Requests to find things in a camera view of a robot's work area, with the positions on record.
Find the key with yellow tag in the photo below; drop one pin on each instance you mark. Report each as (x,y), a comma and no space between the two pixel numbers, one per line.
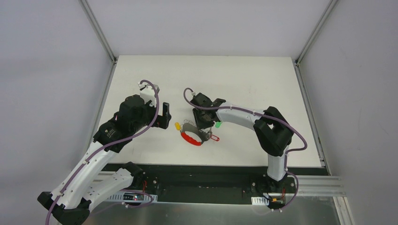
(178,126)

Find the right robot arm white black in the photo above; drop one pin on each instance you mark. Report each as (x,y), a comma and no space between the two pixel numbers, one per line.
(269,126)

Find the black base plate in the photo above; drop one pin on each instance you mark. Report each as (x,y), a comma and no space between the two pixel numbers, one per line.
(236,185)

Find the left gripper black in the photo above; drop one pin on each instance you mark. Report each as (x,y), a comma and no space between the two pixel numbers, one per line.
(162,118)

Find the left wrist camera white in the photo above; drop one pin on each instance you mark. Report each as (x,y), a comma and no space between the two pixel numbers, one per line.
(147,93)

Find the key with green tag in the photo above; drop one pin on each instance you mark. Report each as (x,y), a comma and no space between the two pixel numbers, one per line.
(218,124)

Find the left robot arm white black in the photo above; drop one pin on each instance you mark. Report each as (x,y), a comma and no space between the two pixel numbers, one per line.
(77,196)

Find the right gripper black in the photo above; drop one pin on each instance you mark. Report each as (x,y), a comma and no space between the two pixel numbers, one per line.
(202,117)

